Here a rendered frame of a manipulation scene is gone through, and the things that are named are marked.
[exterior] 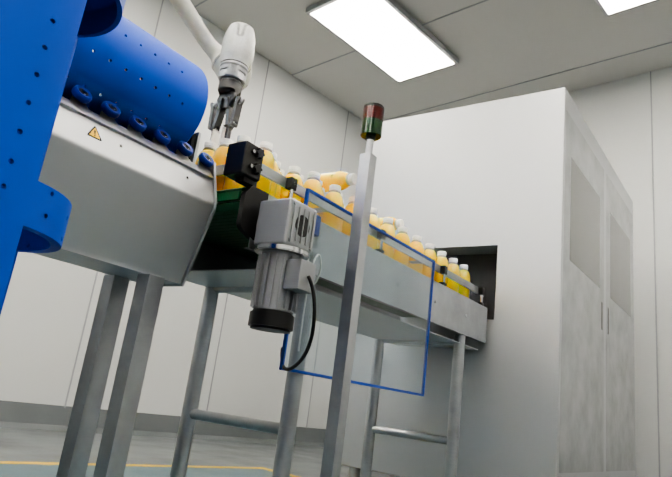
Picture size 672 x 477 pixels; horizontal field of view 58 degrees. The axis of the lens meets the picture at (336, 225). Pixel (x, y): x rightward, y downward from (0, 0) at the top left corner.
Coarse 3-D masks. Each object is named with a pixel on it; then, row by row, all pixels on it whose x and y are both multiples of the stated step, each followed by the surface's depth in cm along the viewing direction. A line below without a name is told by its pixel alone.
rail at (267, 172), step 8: (264, 168) 166; (264, 176) 166; (272, 176) 168; (280, 176) 171; (280, 184) 171; (296, 192) 176; (304, 192) 179; (448, 272) 256; (456, 280) 262; (464, 280) 268; (472, 288) 275
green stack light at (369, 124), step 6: (366, 120) 181; (372, 120) 181; (378, 120) 181; (366, 126) 181; (372, 126) 180; (378, 126) 181; (366, 132) 180; (372, 132) 180; (378, 132) 181; (378, 138) 183
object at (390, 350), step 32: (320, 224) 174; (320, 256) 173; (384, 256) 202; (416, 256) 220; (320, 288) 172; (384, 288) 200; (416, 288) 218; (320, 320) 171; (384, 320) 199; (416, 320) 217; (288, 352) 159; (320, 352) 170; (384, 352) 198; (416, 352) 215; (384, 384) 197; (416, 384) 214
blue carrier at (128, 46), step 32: (128, 32) 142; (96, 64) 135; (128, 64) 140; (160, 64) 148; (192, 64) 161; (64, 96) 136; (96, 96) 139; (128, 96) 143; (160, 96) 148; (192, 96) 155; (160, 128) 152; (192, 128) 157
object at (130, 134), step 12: (72, 96) 133; (72, 108) 130; (84, 108) 134; (96, 120) 134; (108, 120) 139; (120, 132) 139; (132, 132) 144; (144, 144) 145; (156, 144) 149; (168, 156) 150; (180, 156) 155; (192, 168) 156; (204, 168) 162
